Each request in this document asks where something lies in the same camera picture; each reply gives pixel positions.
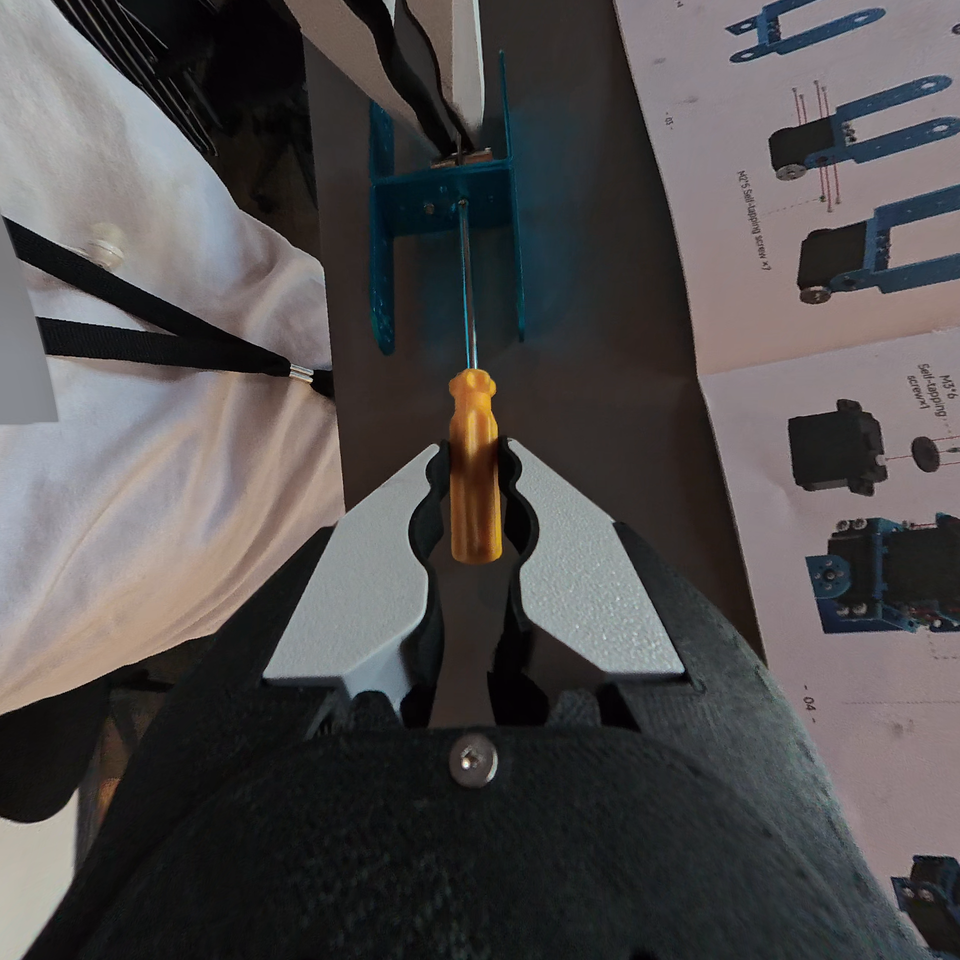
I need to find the black lanyard strap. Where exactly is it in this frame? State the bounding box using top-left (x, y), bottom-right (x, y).
top-left (0, 216), bottom-right (336, 400)

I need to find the dark grey desk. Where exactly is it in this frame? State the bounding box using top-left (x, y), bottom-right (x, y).
top-left (300, 0), bottom-right (768, 729)

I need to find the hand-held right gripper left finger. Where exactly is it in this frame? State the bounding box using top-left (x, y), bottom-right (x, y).
top-left (262, 441), bottom-right (453, 727)

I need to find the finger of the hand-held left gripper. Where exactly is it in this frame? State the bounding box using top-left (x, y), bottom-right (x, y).
top-left (283, 0), bottom-right (465, 157)
top-left (438, 0), bottom-right (489, 155)

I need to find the yellow handled screwdriver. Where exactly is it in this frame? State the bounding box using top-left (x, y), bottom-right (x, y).
top-left (447, 196), bottom-right (502, 565)

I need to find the blue metal bracket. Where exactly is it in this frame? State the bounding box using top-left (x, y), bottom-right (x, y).
top-left (367, 48), bottom-right (528, 357)

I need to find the assembly instruction booklet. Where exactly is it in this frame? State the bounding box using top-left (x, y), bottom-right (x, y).
top-left (613, 0), bottom-right (960, 950)

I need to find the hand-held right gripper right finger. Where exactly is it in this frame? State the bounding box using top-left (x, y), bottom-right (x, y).
top-left (489, 437), bottom-right (687, 727)

